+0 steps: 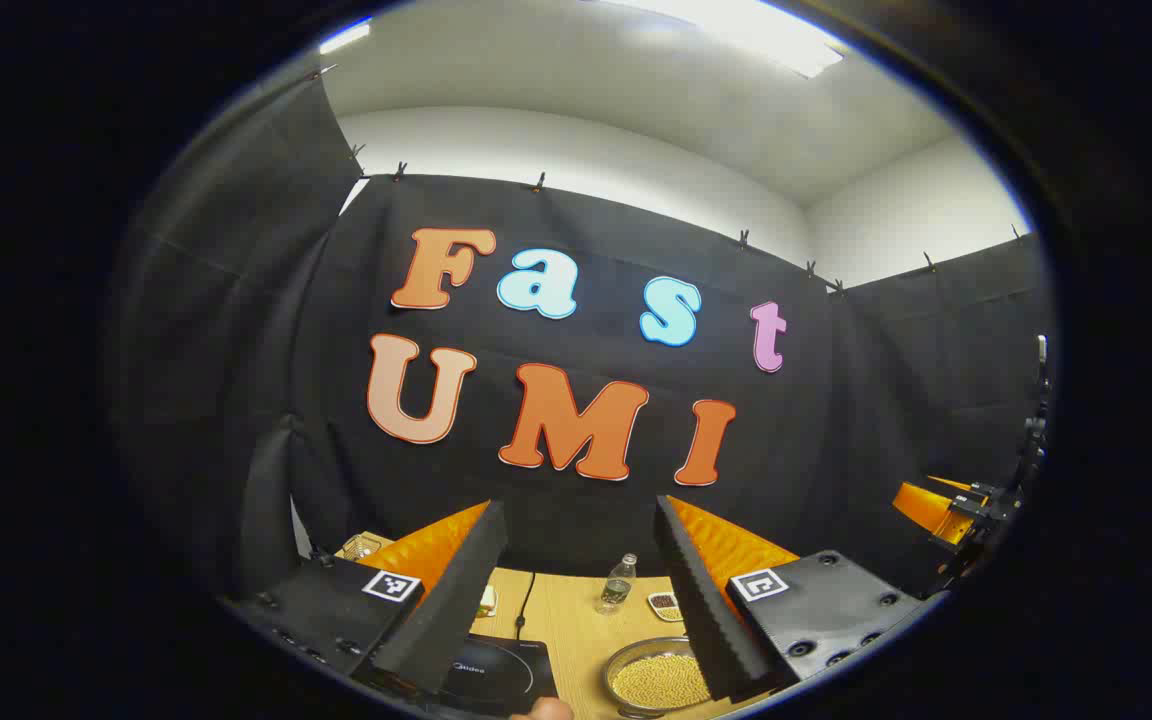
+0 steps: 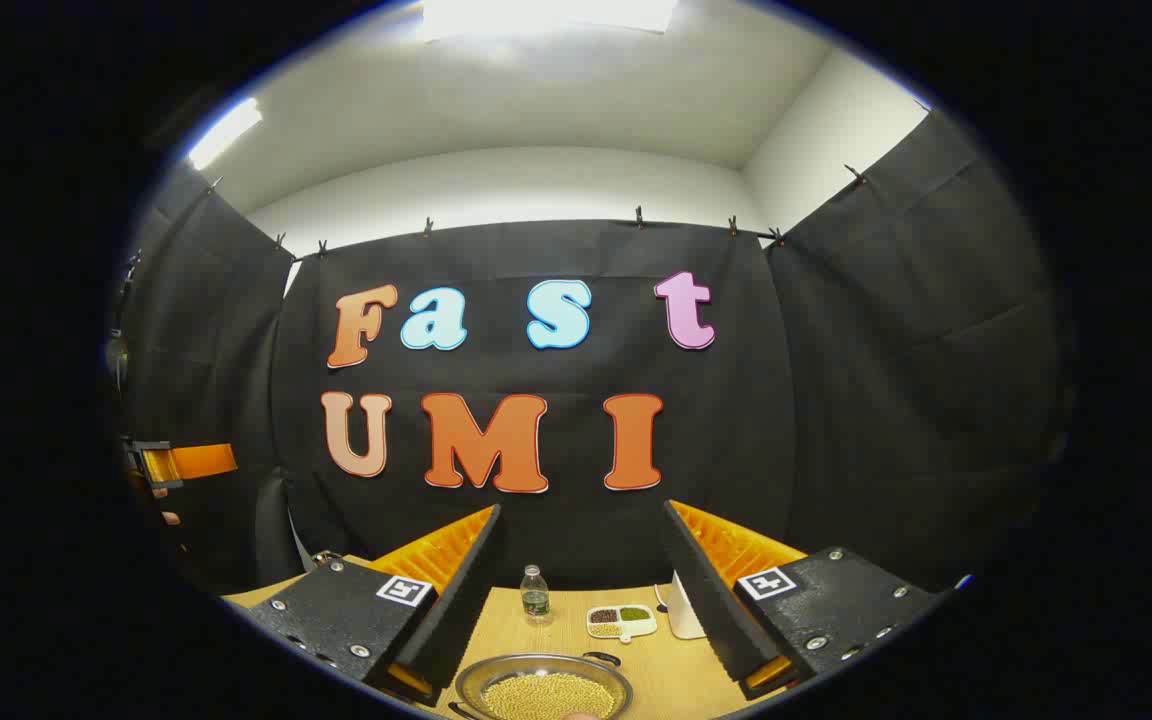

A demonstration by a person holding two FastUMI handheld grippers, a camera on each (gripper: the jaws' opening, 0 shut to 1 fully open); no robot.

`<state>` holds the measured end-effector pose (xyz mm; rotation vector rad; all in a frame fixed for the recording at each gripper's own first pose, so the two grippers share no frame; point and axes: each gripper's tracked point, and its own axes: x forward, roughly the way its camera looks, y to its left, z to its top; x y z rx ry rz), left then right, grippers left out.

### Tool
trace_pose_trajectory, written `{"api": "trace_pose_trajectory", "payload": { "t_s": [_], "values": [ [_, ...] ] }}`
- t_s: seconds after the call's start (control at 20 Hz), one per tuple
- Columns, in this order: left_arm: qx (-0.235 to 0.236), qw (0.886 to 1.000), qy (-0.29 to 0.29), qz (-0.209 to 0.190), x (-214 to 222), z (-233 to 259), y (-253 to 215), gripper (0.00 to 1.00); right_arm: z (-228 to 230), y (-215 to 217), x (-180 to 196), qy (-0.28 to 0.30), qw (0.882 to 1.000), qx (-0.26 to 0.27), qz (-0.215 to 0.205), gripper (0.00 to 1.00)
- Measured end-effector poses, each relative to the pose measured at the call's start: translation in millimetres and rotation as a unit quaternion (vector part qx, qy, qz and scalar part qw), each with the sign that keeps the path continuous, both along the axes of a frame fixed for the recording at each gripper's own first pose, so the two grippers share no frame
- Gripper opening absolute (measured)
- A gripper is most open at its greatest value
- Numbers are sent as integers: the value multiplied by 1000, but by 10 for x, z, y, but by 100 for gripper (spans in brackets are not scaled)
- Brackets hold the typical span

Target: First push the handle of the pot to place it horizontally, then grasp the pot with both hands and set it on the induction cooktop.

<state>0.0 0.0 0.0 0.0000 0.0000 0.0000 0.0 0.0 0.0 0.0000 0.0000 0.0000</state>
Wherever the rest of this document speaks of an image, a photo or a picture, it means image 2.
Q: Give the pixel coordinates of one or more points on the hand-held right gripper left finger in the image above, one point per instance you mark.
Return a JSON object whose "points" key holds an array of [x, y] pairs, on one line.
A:
{"points": [[466, 590]]}

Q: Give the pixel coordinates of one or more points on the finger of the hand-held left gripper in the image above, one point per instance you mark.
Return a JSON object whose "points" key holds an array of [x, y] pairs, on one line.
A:
{"points": [[198, 461]]}

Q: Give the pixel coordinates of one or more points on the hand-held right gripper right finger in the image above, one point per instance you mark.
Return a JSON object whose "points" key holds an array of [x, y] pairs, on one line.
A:
{"points": [[701, 590]]}

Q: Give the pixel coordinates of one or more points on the stainless steel pot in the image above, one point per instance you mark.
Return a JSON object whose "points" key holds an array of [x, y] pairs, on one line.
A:
{"points": [[471, 678]]}

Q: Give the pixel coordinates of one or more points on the white toaster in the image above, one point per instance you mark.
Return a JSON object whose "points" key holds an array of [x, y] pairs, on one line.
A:
{"points": [[684, 615]]}

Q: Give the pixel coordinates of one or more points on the clear plastic water bottle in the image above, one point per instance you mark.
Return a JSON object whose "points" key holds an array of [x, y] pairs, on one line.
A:
{"points": [[535, 598]]}

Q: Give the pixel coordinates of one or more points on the white divided bean dish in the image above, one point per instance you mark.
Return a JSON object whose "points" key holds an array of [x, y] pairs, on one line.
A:
{"points": [[636, 625]]}

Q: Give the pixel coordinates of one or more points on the pile of soybeans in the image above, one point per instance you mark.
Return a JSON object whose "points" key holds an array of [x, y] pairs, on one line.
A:
{"points": [[546, 695]]}

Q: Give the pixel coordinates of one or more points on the black backdrop cloth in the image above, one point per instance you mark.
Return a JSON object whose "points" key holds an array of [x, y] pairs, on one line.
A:
{"points": [[836, 400]]}

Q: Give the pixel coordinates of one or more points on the small ceiling light panel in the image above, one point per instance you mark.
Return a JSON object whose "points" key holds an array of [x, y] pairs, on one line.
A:
{"points": [[224, 132]]}

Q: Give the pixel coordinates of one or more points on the large ceiling light panel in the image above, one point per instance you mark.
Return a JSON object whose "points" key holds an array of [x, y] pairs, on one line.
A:
{"points": [[546, 15]]}

